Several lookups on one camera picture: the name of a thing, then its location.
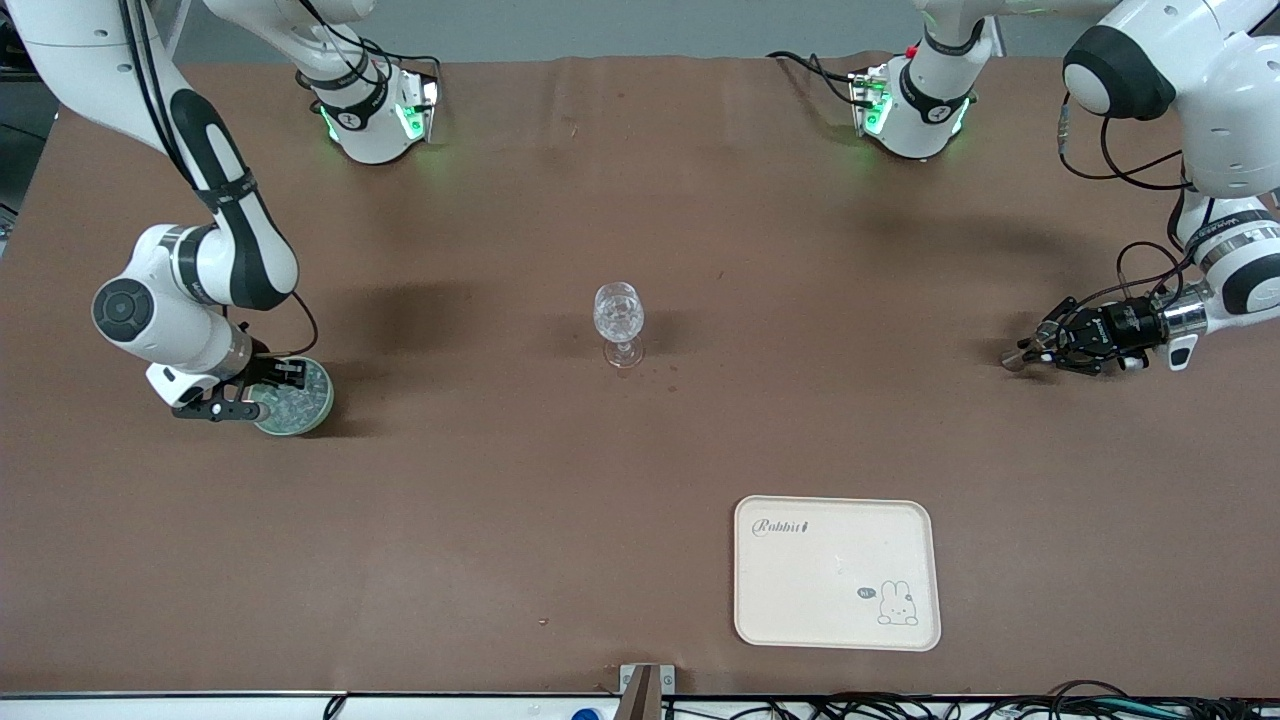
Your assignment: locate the brown table cover sheet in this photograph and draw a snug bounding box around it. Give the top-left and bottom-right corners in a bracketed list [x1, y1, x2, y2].
[0, 52, 1280, 698]

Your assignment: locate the brown camera mount post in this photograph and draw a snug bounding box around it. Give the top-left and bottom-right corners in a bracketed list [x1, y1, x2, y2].
[622, 665, 663, 720]

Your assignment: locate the cream rabbit print tray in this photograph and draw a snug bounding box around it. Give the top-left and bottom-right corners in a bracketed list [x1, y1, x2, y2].
[733, 495, 942, 652]

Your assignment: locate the green round bowl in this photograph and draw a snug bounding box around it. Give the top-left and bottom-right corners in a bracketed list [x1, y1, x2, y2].
[248, 357, 335, 438]

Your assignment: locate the white table edge rail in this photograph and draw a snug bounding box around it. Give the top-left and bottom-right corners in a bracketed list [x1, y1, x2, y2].
[0, 690, 1280, 720]

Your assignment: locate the clear wine glass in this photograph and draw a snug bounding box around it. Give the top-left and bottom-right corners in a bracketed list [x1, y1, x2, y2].
[593, 282, 646, 369]

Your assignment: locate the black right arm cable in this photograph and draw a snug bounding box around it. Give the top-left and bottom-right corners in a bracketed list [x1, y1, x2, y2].
[115, 0, 321, 359]

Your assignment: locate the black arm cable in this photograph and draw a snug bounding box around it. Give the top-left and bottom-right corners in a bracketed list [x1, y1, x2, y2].
[115, 0, 321, 359]
[1058, 92, 1201, 311]

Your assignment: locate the black base cable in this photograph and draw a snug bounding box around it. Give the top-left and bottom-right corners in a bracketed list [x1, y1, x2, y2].
[295, 0, 443, 96]
[768, 50, 863, 106]

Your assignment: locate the black cable bundle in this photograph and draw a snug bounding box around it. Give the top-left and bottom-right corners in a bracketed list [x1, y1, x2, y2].
[660, 680, 1280, 720]

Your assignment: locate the clear ice cubes heap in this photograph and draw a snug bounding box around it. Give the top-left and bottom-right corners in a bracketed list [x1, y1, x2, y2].
[262, 362, 331, 421]

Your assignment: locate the grey metal clamp bracket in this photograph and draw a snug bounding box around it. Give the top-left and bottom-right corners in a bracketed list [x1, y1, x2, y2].
[618, 663, 677, 696]

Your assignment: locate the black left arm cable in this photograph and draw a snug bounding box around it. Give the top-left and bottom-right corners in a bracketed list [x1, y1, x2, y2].
[1058, 92, 1201, 311]

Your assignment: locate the black left base cable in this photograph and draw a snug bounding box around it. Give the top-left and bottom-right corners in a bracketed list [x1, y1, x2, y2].
[768, 50, 863, 106]

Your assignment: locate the black right base cable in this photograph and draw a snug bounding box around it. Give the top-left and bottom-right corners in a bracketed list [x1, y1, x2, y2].
[295, 0, 443, 96]

